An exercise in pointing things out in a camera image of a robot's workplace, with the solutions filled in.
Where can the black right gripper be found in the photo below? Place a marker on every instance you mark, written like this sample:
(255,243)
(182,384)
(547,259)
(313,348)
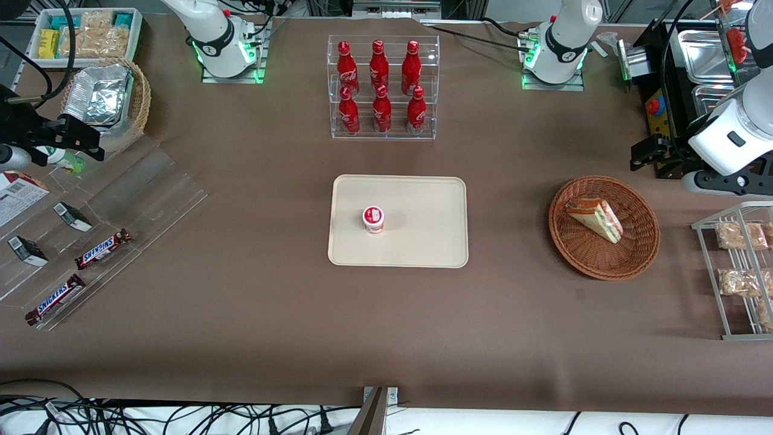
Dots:
(23,130)

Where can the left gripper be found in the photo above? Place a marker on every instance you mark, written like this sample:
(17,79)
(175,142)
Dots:
(670,154)

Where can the triangular sandwich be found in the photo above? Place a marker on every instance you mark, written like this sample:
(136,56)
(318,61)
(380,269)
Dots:
(598,219)

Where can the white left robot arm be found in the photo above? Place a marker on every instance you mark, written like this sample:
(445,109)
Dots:
(564,42)

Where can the aluminium foil tray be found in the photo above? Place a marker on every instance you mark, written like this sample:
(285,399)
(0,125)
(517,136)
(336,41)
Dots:
(96,96)

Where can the light wicker basket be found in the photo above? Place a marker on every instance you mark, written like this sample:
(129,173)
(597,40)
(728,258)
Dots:
(140,103)

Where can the brown round wicker basket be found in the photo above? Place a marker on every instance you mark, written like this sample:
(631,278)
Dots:
(589,254)

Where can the cream plastic tray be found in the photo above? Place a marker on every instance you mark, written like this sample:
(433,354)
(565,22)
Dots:
(423,229)

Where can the green white small bottle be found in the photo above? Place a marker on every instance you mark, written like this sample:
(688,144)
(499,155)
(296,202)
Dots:
(63,160)

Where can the red emergency stop button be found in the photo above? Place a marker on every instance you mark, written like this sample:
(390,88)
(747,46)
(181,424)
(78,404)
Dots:
(654,106)

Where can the steel food pan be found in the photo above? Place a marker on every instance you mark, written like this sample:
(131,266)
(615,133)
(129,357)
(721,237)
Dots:
(703,57)
(709,99)

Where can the small black white box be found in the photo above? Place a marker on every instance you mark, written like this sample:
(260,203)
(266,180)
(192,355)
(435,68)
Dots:
(27,251)
(72,216)

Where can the red white printed carton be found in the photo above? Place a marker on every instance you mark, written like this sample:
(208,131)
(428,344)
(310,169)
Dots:
(18,196)

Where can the clear acrylic stepped display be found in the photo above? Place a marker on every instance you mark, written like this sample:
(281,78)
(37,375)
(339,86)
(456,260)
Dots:
(151,193)

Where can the black food warmer appliance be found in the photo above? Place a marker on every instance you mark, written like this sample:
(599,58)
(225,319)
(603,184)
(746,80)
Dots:
(658,60)

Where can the beige cracker snack pack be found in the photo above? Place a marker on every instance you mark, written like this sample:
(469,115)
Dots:
(96,41)

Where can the yellow snack pack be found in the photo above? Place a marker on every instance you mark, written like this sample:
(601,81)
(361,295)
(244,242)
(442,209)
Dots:
(48,43)

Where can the clear bagged granola snack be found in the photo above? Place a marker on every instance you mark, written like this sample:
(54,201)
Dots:
(740,235)
(740,283)
(766,315)

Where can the snickers chocolate bar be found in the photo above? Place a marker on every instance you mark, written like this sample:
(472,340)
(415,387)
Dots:
(55,299)
(102,249)

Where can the white plastic bin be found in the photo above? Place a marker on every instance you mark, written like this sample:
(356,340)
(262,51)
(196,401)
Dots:
(136,36)

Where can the teal snack pack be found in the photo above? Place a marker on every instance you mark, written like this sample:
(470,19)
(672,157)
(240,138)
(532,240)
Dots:
(123,19)
(63,22)

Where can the white paper strip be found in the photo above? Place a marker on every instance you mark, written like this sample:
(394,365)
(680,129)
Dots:
(601,49)

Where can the red skewered sausage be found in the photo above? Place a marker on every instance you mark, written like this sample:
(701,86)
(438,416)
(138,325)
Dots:
(737,45)

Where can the red cola bottle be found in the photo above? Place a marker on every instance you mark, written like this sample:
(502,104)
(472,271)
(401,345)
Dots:
(411,67)
(381,113)
(348,115)
(346,69)
(378,66)
(416,115)

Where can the clear acrylic bottle rack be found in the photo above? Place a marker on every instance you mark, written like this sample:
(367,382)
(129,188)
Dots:
(395,130)

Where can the brown table cover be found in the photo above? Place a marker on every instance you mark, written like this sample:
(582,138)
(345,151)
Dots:
(272,338)

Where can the red white yogurt cup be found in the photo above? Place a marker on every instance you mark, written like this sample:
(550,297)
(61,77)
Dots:
(373,217)

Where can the grey left wrist camera bracket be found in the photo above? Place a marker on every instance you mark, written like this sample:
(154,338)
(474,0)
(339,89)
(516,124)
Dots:
(718,183)

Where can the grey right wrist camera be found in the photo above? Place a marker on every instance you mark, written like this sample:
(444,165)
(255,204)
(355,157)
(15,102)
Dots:
(12,158)

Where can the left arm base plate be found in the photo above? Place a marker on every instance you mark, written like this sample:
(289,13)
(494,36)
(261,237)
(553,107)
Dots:
(552,86)

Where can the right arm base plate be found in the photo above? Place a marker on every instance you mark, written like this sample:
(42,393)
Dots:
(263,66)

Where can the aluminium frame profile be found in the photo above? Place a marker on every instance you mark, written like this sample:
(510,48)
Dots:
(395,7)

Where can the grey metal table bracket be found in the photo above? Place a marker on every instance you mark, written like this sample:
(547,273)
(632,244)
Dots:
(371,417)

